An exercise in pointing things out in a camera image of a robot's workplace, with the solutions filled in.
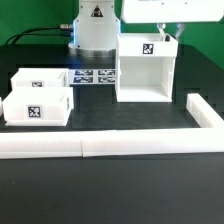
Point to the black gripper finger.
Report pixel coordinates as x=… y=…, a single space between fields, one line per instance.
x=161 y=27
x=179 y=31

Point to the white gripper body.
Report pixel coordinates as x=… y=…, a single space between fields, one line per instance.
x=170 y=11

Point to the white drawer cabinet box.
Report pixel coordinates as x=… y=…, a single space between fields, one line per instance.
x=145 y=65

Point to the white front drawer tray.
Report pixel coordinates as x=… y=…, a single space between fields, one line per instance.
x=38 y=106

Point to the white drawer tray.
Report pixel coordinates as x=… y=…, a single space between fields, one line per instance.
x=38 y=106
x=40 y=77

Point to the white rear drawer tray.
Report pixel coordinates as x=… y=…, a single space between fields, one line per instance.
x=40 y=77

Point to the white marker sheet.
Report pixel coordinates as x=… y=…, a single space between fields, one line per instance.
x=91 y=76

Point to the white left edge block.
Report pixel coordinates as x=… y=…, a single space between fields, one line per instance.
x=1 y=108

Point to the white right barrier rail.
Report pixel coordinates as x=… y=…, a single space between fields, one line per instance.
x=202 y=112

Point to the white barrier rail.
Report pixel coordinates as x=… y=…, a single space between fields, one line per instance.
x=110 y=143
x=202 y=112

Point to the white front barrier rail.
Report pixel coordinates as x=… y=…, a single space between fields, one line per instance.
x=110 y=143

